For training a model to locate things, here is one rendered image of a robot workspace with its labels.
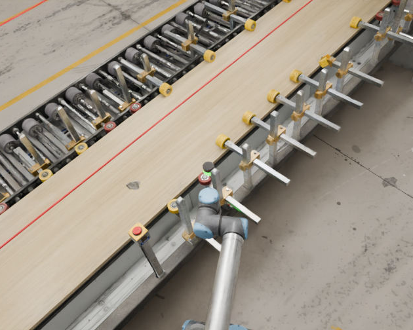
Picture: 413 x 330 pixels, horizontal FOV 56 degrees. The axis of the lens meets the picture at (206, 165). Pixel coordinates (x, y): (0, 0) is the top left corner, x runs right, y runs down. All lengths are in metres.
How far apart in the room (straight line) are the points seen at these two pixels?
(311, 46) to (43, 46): 3.47
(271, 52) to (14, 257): 2.19
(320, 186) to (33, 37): 4.05
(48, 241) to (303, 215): 1.88
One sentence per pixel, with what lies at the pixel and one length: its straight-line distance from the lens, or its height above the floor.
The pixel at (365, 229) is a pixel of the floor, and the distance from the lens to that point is 3.25.
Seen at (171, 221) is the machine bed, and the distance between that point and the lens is 2.45.
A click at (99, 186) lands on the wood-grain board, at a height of 0.90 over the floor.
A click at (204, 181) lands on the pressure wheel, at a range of 2.30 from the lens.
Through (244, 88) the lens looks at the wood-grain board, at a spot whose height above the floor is 0.90.
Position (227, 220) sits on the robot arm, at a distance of 1.68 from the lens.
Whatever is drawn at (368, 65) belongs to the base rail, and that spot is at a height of 0.70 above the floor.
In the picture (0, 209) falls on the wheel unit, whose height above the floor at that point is 0.91.
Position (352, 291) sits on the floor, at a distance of 3.03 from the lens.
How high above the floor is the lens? 2.80
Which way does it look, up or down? 53 degrees down
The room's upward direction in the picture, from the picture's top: 10 degrees counter-clockwise
